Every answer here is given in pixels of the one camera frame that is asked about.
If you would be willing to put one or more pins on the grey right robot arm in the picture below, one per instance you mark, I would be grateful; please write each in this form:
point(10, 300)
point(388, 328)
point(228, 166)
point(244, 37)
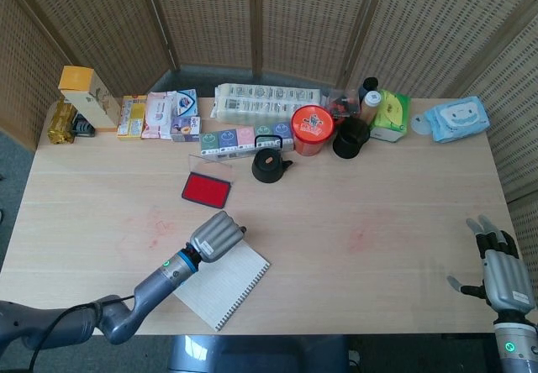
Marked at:
point(515, 348)

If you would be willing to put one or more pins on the red ink pad clear lid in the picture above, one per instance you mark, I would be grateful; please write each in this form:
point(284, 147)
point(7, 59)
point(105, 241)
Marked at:
point(206, 188)

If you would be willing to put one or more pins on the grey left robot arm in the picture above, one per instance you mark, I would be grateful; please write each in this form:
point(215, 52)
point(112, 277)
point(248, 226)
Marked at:
point(155, 289)

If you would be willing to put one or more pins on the black teapot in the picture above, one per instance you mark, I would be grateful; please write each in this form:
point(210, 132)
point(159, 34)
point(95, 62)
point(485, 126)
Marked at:
point(267, 167)

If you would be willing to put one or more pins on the clear plastic food box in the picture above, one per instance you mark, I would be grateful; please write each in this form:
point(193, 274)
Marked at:
point(342, 104)

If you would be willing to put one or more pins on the pink wet wipes pack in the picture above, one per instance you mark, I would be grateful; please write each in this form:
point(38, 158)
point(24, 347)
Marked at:
point(157, 114)

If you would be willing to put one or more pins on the yellow flat box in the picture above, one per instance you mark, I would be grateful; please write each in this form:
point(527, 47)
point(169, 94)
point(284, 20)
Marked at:
point(131, 119)

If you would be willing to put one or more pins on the orange lidded tub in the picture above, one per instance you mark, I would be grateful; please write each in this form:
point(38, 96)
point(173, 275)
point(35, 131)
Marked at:
point(313, 127)

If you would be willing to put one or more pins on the white spiral lined notebook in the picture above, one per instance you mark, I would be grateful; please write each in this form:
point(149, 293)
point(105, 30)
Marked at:
point(227, 289)

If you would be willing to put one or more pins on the black mesh pen cup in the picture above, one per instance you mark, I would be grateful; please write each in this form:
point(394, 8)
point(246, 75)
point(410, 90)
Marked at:
point(349, 142)

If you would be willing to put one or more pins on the green tissue pack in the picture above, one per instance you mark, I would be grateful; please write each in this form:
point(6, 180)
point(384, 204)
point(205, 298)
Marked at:
point(393, 114)

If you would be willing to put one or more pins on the light blue wipes pack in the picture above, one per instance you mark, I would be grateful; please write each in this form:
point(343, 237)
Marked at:
point(456, 119)

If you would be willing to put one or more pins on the large clear-wrapped tissue pack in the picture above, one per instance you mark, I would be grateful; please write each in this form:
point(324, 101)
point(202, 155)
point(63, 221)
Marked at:
point(260, 102)

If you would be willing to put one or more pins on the dark bottle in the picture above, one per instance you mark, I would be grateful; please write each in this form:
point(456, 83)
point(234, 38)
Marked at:
point(370, 84)

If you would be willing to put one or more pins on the tall cream orange-topped box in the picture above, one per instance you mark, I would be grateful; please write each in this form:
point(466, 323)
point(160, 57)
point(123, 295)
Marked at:
point(90, 104)

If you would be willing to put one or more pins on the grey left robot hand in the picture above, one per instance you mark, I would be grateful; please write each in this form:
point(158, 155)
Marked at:
point(214, 238)

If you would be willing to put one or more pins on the white-capped brown bottle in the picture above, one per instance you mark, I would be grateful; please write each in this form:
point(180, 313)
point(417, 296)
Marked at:
point(371, 106)

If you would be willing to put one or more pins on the dark robot torso base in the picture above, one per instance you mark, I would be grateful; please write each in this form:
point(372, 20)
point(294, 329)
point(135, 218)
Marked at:
point(252, 354)

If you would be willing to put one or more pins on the gold foil package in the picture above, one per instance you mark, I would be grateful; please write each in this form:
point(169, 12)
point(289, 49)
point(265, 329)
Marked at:
point(61, 123)

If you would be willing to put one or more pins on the small purple box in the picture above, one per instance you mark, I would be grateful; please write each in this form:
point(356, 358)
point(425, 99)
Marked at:
point(186, 128)

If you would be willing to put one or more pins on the woven folding screen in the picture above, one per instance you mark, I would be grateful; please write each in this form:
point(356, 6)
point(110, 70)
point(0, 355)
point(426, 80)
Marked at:
point(302, 20)

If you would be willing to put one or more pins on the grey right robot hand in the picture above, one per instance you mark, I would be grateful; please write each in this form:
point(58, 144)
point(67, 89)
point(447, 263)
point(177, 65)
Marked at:
point(504, 276)

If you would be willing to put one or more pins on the colourful pocket tissue multipack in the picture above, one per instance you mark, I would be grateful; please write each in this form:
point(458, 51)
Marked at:
point(227, 140)

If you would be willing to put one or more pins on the blue white carton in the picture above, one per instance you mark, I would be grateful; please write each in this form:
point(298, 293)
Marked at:
point(187, 102)

